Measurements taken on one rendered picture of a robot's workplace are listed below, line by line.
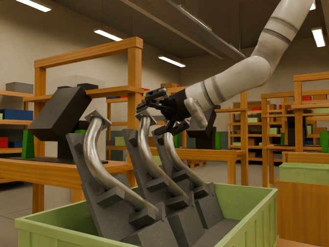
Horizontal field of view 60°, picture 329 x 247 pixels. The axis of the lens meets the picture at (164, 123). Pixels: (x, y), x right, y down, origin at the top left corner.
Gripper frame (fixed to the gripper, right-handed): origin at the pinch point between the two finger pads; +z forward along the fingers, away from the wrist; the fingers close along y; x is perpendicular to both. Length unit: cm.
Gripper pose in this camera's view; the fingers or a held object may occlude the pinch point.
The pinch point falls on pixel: (147, 121)
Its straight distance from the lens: 79.9
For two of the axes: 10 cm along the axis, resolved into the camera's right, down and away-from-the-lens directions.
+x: -0.6, 6.3, -7.7
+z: -8.5, 3.7, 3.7
